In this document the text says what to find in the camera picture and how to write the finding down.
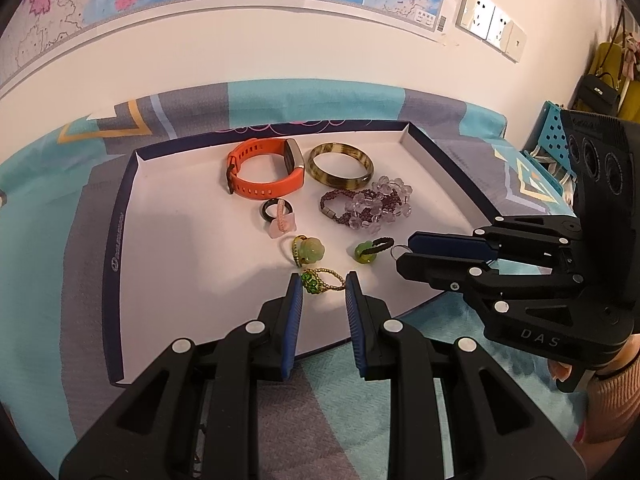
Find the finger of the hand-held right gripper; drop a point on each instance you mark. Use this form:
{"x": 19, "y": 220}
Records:
{"x": 435, "y": 272}
{"x": 445, "y": 245}

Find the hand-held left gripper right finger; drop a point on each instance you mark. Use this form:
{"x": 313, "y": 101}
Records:
{"x": 356, "y": 330}

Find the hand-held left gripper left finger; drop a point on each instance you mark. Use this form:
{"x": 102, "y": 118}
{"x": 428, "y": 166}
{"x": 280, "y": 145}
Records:
{"x": 292, "y": 330}

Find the white tray with navy rim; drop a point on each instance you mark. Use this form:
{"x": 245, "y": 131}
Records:
{"x": 200, "y": 270}

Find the person's right forearm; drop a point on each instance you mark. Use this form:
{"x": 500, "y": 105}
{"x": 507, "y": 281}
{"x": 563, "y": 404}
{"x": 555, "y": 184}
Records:
{"x": 615, "y": 402}

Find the person's right hand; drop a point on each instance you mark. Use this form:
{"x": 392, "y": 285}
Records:
{"x": 559, "y": 371}

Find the striped cloth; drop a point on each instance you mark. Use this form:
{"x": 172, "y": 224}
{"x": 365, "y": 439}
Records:
{"x": 555, "y": 175}

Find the blue perforated plastic basket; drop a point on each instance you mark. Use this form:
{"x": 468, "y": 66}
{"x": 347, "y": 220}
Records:
{"x": 552, "y": 130}

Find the brown mottled bangle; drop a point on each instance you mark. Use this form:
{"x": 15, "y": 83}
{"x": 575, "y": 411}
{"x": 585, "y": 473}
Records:
{"x": 320, "y": 176}

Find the orange smartwatch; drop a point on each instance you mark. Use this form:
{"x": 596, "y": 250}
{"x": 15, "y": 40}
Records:
{"x": 260, "y": 188}

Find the black handbag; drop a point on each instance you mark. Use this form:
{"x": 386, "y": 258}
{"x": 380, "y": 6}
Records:
{"x": 597, "y": 92}

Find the yellow handbag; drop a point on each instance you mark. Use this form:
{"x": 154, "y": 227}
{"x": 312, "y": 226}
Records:
{"x": 607, "y": 57}

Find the teal grey printed blanket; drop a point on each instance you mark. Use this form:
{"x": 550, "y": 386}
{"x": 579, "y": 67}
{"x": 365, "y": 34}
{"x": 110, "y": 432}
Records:
{"x": 50, "y": 260}

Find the white wall socket panel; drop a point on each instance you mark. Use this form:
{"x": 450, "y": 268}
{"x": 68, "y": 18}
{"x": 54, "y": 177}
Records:
{"x": 490, "y": 22}

